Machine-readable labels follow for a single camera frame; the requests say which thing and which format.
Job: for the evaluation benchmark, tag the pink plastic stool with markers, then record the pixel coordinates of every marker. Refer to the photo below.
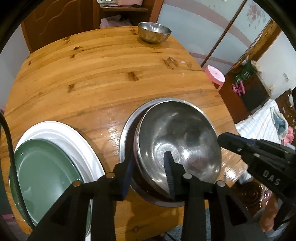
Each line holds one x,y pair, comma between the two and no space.
215,76

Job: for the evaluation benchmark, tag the white quilted bedding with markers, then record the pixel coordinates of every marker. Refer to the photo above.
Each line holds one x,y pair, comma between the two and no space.
267,123

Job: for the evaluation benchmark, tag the wooden door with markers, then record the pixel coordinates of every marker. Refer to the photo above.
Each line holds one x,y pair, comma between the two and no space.
54,20

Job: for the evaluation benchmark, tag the large white plate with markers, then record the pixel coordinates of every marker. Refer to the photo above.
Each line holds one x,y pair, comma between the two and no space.
72,143

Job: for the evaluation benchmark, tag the folded pink cloth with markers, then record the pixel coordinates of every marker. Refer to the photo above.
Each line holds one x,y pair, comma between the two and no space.
114,21

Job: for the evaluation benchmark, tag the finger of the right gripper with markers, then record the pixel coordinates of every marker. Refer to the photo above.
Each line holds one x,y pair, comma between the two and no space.
242,146

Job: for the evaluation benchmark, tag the large steel bowl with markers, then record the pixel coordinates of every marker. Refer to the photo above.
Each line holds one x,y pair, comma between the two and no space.
126,146

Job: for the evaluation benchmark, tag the wooden corner shelf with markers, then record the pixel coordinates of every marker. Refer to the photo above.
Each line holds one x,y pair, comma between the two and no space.
148,12

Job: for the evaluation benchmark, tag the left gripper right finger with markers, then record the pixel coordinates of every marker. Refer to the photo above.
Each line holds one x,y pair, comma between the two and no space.
229,218

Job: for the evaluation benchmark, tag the person's right hand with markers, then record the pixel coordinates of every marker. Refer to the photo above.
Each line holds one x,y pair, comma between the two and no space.
266,221

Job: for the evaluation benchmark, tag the pink toy dumbbells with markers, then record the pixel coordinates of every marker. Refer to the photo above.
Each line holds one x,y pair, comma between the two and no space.
238,88

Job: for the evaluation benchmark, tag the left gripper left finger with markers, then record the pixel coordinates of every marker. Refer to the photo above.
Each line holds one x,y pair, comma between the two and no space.
67,218

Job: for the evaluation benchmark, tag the green plate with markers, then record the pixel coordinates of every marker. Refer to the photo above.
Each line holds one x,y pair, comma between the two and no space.
44,172

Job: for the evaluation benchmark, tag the pink steel-lined bowl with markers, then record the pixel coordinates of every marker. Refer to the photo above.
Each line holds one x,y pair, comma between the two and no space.
185,131

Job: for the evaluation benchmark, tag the small steel bowl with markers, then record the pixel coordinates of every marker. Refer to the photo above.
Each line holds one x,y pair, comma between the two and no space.
153,33

